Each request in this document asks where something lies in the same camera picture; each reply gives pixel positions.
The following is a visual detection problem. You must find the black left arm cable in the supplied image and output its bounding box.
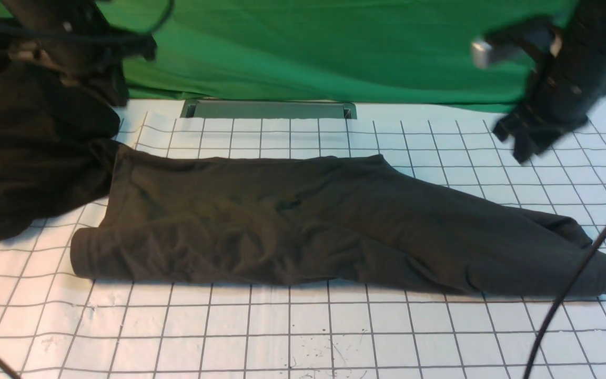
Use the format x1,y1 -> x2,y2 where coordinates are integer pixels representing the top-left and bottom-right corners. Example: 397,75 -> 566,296
0,0 -> 175,45

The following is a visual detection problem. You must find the thick black right cable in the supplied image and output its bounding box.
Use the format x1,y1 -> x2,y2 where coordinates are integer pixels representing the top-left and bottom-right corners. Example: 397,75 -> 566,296
521,184 -> 606,379

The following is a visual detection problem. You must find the gray metal table slot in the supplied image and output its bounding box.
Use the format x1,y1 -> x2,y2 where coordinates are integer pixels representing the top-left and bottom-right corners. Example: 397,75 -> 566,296
180,99 -> 357,119

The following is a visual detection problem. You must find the gray long-sleeve top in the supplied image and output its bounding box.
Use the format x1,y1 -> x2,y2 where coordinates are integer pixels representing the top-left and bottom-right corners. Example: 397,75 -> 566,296
70,143 -> 592,298

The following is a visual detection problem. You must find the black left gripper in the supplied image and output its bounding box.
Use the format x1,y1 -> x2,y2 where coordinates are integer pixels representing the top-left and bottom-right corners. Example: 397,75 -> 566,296
8,36 -> 158,107

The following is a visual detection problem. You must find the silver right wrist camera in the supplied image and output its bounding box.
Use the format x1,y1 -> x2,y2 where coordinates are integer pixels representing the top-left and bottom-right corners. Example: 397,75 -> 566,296
470,24 -> 561,70

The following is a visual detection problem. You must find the green backdrop cloth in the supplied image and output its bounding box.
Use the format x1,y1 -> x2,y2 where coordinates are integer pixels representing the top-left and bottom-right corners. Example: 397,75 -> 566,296
124,1 -> 575,112

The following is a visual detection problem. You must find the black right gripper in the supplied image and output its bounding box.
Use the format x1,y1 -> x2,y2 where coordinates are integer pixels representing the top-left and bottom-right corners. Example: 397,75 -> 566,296
493,103 -> 589,165

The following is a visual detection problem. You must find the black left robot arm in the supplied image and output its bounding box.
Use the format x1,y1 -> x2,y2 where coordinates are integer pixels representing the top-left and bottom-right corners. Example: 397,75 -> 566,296
3,1 -> 175,107

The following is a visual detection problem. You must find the black crumpled garment pile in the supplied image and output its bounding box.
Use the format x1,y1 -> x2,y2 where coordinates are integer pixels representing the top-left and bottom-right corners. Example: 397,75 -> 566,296
0,51 -> 120,241

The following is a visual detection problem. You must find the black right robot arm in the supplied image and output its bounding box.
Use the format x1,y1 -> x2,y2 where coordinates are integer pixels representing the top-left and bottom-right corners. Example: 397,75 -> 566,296
472,1 -> 606,164

